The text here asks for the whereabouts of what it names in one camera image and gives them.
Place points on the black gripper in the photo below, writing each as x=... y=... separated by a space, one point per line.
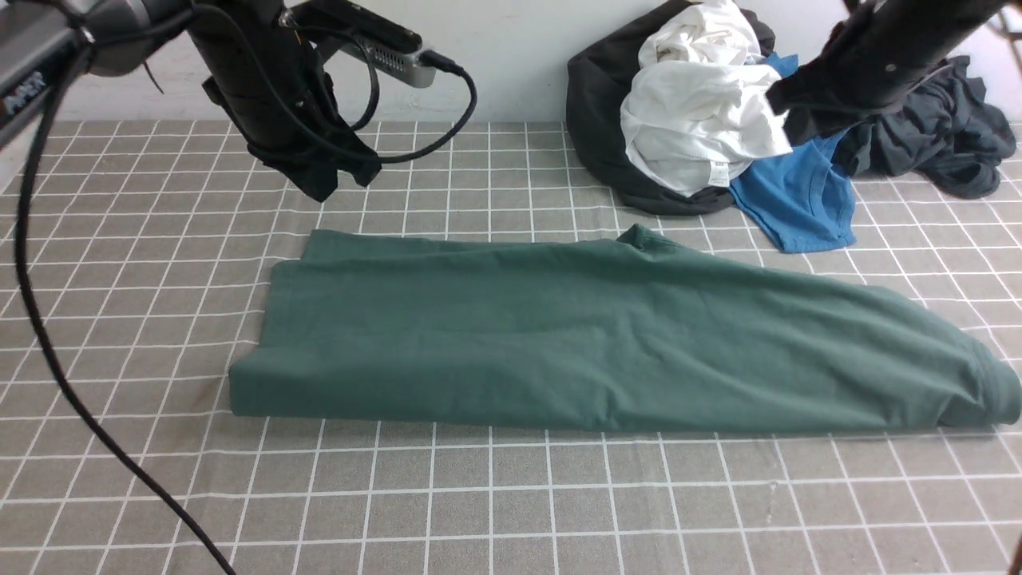
x=272 y=85
x=880 y=52

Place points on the green long sleeve shirt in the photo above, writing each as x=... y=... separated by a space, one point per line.
x=634 y=334

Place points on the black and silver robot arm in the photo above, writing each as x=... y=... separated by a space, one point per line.
x=43 y=41

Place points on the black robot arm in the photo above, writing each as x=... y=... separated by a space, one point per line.
x=871 y=61

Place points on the blue t-shirt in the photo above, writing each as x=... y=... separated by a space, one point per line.
x=797 y=195

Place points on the white shirt in pile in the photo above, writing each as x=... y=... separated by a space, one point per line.
x=697 y=114

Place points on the dark grey crumpled garment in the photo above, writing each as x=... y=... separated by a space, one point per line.
x=946 y=131

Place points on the grey checkered tablecloth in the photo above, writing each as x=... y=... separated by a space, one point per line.
x=152 y=241

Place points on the black garment in pile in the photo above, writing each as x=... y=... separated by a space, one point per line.
x=599 y=79

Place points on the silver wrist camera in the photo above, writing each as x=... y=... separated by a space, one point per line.
x=409 y=68

